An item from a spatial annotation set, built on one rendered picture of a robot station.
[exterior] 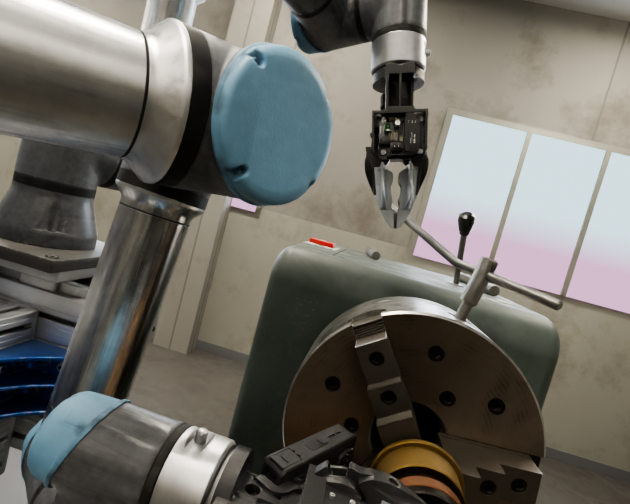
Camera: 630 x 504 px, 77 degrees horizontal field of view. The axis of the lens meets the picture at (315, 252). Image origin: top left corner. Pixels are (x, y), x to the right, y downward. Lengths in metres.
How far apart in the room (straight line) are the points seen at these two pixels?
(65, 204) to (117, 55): 0.48
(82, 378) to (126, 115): 0.29
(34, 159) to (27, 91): 0.47
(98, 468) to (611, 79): 3.84
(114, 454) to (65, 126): 0.24
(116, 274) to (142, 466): 0.18
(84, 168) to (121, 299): 0.34
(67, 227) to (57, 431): 0.40
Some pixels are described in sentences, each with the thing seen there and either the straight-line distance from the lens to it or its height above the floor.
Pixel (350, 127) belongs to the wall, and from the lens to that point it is 3.32.
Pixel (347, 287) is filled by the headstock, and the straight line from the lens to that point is 0.65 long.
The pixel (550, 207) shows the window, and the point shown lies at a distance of 3.52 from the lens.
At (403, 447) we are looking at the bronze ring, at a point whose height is 1.11.
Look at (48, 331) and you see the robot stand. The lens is 0.73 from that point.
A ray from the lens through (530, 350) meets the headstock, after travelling 0.70.
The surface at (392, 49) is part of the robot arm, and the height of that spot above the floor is 1.55.
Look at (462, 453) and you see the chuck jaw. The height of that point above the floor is 1.10.
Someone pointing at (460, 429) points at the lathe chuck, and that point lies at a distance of 0.54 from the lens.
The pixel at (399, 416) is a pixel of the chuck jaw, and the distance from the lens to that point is 0.45.
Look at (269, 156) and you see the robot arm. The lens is 0.29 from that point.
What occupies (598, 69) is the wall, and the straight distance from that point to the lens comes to 3.88.
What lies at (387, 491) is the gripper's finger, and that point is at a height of 1.11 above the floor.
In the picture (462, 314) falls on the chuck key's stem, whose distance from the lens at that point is 0.54.
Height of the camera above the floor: 1.31
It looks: 4 degrees down
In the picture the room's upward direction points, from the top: 15 degrees clockwise
